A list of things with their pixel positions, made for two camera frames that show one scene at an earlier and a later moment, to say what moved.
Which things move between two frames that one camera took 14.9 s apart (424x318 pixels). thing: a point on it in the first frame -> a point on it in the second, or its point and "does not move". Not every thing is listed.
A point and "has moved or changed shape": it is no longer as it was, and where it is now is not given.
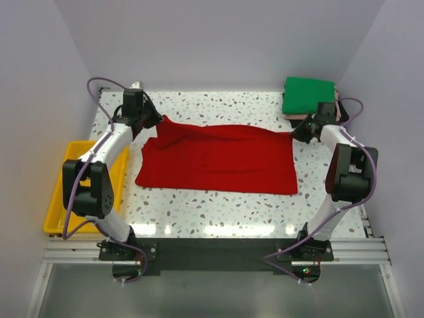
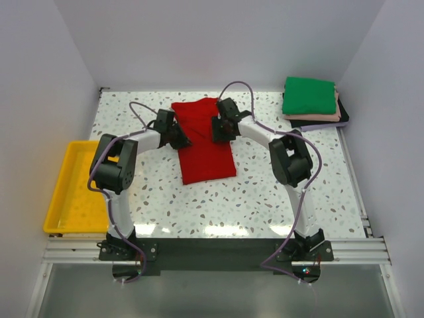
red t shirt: [214, 158] has moved or changed shape
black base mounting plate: [134, 260] does not move
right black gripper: [298, 134] -> [217, 134]
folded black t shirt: [295, 123] does not move
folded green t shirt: [301, 95] does not move
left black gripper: [157, 117] -> [183, 141]
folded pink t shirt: [301, 116] does not move
